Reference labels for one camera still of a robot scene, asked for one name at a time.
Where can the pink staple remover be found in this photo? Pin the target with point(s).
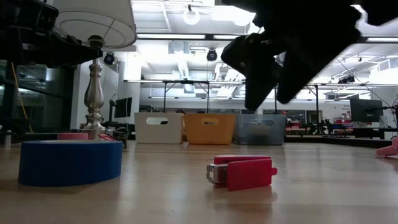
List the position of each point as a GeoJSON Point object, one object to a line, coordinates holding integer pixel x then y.
{"type": "Point", "coordinates": [388, 151]}

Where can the pink tape roll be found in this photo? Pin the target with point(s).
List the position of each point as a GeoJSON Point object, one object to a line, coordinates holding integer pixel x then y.
{"type": "Point", "coordinates": [72, 136]}

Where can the black ceiling spotlight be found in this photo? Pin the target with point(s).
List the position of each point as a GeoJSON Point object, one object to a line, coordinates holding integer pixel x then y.
{"type": "Point", "coordinates": [211, 55]}
{"type": "Point", "coordinates": [109, 58]}

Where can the small white bottle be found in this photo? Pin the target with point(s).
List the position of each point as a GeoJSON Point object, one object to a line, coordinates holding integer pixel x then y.
{"type": "Point", "coordinates": [8, 140]}

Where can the black workstation frame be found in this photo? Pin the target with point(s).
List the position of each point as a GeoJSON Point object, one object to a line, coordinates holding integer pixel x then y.
{"type": "Point", "coordinates": [317, 102]}
{"type": "Point", "coordinates": [186, 82]}

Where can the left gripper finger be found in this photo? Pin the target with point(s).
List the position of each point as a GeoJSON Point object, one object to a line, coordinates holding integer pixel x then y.
{"type": "Point", "coordinates": [77, 53]}

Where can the blue tape roll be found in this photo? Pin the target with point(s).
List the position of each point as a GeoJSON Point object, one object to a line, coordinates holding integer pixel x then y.
{"type": "Point", "coordinates": [70, 163]}

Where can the red storage box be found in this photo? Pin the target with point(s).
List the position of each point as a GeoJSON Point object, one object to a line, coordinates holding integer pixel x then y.
{"type": "Point", "coordinates": [342, 121]}

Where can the table lamp white shade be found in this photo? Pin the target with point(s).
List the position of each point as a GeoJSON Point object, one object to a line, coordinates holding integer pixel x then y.
{"type": "Point", "coordinates": [93, 96]}

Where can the red mini stapler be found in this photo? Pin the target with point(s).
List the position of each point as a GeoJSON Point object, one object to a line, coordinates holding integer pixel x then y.
{"type": "Point", "coordinates": [107, 137]}

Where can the translucent grey plastic bin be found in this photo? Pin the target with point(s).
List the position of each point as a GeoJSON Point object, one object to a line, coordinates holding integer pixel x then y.
{"type": "Point", "coordinates": [242, 133]}

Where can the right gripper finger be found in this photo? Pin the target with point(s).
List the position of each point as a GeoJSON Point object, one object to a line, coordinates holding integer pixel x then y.
{"type": "Point", "coordinates": [259, 90]}
{"type": "Point", "coordinates": [292, 84]}

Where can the black computer monitor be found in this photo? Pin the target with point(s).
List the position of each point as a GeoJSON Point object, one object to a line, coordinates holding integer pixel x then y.
{"type": "Point", "coordinates": [366, 110]}
{"type": "Point", "coordinates": [123, 107]}

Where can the white plastic bin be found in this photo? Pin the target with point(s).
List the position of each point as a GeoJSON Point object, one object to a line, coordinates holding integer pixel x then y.
{"type": "Point", "coordinates": [158, 133]}

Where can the orange plastic bin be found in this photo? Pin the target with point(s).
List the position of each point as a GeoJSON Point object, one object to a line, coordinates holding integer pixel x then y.
{"type": "Point", "coordinates": [210, 133]}

